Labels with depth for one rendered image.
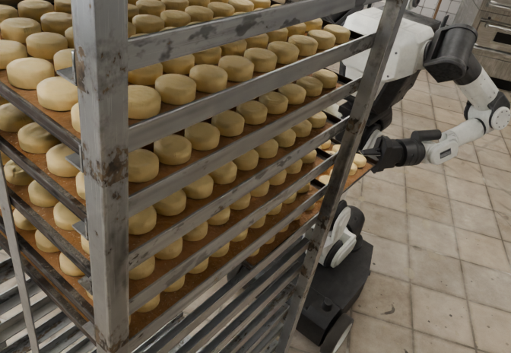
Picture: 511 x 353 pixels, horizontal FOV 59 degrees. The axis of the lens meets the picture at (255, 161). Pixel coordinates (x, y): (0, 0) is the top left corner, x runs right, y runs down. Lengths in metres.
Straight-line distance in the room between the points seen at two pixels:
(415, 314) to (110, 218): 2.15
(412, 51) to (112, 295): 1.18
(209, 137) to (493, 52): 4.93
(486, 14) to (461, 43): 3.87
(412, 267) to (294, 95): 2.03
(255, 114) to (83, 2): 0.40
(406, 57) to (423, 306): 1.45
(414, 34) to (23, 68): 1.16
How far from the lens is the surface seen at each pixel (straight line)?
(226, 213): 0.78
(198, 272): 0.83
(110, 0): 0.36
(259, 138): 0.67
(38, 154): 0.63
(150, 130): 0.48
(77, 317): 0.78
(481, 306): 2.74
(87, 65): 0.38
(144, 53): 0.44
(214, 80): 0.59
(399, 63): 1.49
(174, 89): 0.55
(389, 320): 2.41
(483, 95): 1.62
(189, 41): 0.47
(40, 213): 0.68
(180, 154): 0.60
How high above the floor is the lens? 1.76
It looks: 34 degrees down
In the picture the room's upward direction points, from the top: 11 degrees clockwise
